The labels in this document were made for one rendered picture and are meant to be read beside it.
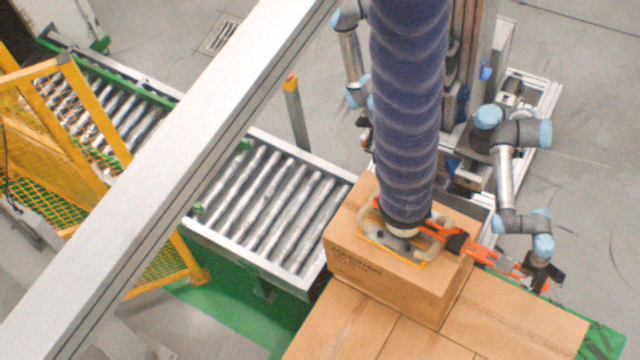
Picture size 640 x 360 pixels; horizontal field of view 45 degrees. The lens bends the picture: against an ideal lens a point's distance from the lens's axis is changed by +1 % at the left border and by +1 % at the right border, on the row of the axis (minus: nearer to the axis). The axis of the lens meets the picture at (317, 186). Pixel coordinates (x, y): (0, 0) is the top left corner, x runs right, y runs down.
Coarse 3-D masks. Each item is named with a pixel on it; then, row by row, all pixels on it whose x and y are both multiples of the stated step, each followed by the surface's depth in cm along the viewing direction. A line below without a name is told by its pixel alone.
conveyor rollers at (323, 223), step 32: (96, 64) 473; (96, 128) 452; (128, 128) 449; (96, 160) 438; (256, 160) 428; (288, 160) 426; (288, 192) 416; (320, 192) 414; (224, 224) 410; (288, 224) 408; (320, 224) 405; (320, 256) 396
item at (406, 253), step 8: (376, 224) 341; (360, 232) 340; (376, 232) 338; (384, 232) 338; (368, 240) 338; (376, 240) 337; (408, 240) 336; (384, 248) 335; (392, 248) 334; (400, 248) 334; (408, 248) 331; (416, 248) 333; (424, 248) 333; (400, 256) 333; (408, 256) 332; (416, 264) 330; (424, 264) 330
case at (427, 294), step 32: (352, 192) 352; (352, 224) 344; (384, 224) 343; (480, 224) 338; (352, 256) 342; (384, 256) 335; (448, 256) 333; (384, 288) 354; (416, 288) 331; (448, 288) 330
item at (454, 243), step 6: (456, 228) 322; (450, 234) 322; (456, 234) 321; (462, 234) 321; (468, 234) 320; (444, 240) 319; (450, 240) 320; (456, 240) 320; (462, 240) 320; (444, 246) 321; (450, 246) 318; (456, 246) 319; (462, 246) 318; (450, 252) 322; (456, 252) 320; (462, 252) 320
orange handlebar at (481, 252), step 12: (372, 204) 334; (420, 228) 325; (444, 228) 324; (468, 240) 320; (468, 252) 318; (480, 252) 317; (492, 252) 317; (492, 264) 314; (516, 264) 313; (516, 276) 311
